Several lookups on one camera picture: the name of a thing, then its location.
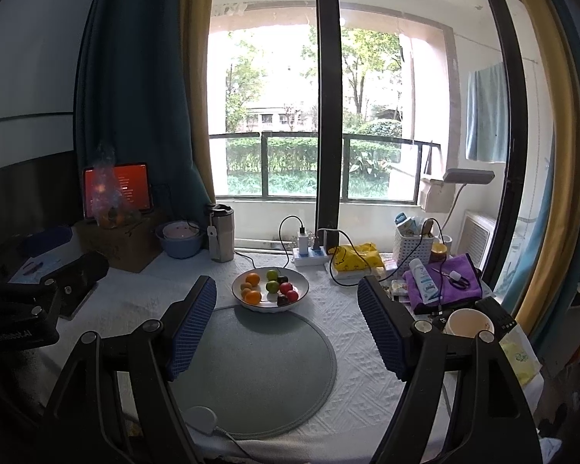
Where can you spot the small white case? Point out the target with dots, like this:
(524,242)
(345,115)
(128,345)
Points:
(458,279)

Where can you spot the white foam box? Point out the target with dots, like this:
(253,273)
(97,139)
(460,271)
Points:
(362,277)

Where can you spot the white printed packet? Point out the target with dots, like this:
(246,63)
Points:
(397,290)

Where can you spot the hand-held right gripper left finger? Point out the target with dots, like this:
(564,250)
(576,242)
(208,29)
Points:
(193,328)

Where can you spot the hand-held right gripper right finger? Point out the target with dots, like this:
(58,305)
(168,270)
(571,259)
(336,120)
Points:
(382,328)

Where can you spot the grey round mat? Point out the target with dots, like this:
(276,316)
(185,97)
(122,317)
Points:
(261,372)

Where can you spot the yellow plastic bag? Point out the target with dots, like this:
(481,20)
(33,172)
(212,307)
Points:
(357,256)

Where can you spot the yellow curtain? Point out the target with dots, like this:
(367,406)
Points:
(198,82)
(560,203)

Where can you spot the white notebook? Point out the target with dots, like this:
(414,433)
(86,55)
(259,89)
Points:
(38,266)

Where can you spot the black charger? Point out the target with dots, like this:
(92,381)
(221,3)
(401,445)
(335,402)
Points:
(329,238)

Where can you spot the tablet with red screen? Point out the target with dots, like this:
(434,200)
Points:
(130,188)

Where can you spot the white charging puck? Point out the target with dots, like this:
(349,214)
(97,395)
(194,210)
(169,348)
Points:
(200,418)

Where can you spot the white radiator cover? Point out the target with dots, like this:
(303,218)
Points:
(478,239)

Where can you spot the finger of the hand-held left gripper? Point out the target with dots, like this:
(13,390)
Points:
(82,269)
(48,241)

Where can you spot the green round fruit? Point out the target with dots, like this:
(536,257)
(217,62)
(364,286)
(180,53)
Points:
(272,274)
(272,286)

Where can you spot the white plate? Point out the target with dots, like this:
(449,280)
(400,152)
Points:
(298,281)

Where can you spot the dark cherry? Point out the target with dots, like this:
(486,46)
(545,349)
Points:
(283,279)
(283,300)

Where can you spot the white power strip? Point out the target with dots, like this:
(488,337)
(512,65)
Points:
(309,261)

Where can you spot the blue and white carton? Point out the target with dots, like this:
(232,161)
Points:
(406,225)

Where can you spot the white spray bottle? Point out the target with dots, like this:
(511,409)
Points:
(425,283)

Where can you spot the black window post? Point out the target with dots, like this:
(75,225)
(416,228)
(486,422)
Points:
(328,106)

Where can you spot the pale yellow packet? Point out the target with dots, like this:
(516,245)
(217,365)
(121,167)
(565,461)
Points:
(519,355)

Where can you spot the white perforated basket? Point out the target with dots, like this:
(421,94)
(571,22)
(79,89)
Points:
(415,254)

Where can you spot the light blue hanging towel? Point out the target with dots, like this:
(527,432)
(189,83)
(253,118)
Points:
(486,111)

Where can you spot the white charger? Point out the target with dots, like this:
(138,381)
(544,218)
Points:
(302,244)

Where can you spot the balcony railing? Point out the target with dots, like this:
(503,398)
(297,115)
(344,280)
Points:
(264,164)

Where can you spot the blue bowl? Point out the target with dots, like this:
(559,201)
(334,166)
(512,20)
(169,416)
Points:
(179,250)

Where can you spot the brown cardboard box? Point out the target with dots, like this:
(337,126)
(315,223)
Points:
(121,246)

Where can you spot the black device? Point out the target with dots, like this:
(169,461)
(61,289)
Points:
(498,314)

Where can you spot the white mug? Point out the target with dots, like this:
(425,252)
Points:
(464,324)

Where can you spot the amber jar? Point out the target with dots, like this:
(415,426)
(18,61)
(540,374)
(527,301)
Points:
(439,253)

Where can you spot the grey desk lamp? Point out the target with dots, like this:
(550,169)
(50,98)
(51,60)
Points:
(469,176)

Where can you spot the purple cloth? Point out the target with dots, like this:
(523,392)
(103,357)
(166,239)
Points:
(457,297)

